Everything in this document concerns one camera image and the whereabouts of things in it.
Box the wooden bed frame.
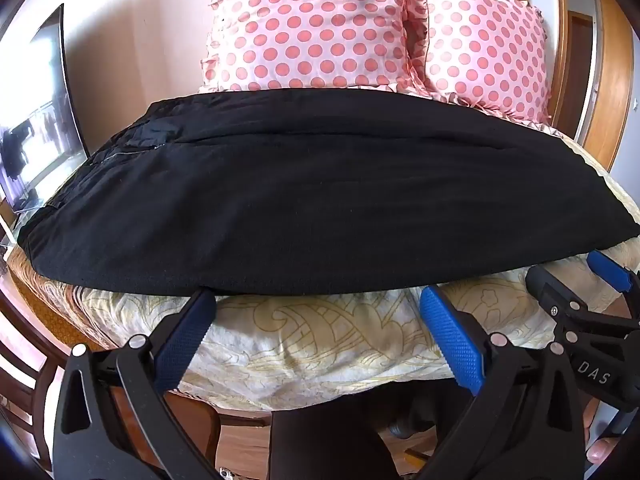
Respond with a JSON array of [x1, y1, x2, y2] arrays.
[[107, 385, 281, 466]]

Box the person's dark trouser legs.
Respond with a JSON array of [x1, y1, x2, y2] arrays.
[[270, 400, 436, 480]]

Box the glass television stand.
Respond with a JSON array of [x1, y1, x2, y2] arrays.
[[0, 195, 61, 256]]

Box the person's right hand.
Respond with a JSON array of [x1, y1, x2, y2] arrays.
[[582, 402, 628, 466]]

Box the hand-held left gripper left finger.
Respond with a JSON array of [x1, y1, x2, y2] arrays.
[[52, 287, 236, 480]]

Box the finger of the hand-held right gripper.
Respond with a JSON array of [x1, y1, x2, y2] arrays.
[[586, 250, 640, 307], [527, 264, 640, 348]]

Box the pink polka dot pillow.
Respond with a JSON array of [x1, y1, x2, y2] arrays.
[[200, 0, 436, 98], [405, 0, 553, 126]]

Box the black pants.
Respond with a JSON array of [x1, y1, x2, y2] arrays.
[[17, 89, 640, 297]]

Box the wooden headboard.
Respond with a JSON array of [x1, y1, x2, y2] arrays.
[[487, 0, 636, 171]]

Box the dark wooden chair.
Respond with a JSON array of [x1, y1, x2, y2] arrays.
[[0, 285, 66, 461]]

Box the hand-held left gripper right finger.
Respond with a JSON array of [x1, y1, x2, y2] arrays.
[[419, 284, 591, 480]]

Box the cream patterned bedspread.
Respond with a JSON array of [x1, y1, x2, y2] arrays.
[[5, 120, 640, 406]]

